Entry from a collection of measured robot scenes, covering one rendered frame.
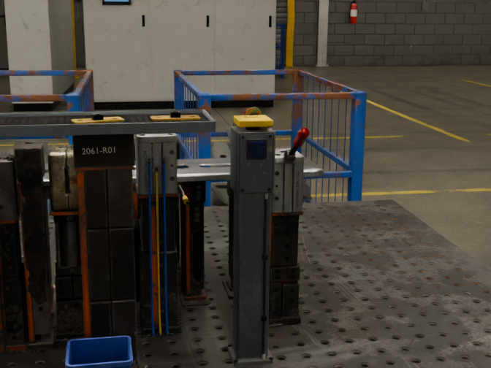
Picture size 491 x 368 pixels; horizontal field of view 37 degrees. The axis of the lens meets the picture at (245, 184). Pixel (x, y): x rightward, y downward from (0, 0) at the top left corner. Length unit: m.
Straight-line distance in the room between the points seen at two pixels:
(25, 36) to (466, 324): 8.21
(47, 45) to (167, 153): 8.00
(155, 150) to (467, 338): 0.73
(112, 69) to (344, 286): 7.81
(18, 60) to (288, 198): 8.11
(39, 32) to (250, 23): 2.59
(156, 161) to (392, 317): 0.62
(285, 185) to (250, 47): 8.11
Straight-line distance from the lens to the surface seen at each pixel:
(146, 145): 1.41
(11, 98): 3.41
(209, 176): 1.56
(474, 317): 1.69
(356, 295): 1.74
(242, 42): 9.53
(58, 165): 1.42
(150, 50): 9.41
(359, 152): 3.56
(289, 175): 1.47
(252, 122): 1.27
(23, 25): 9.41
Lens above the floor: 1.36
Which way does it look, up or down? 14 degrees down
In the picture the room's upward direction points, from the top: 1 degrees clockwise
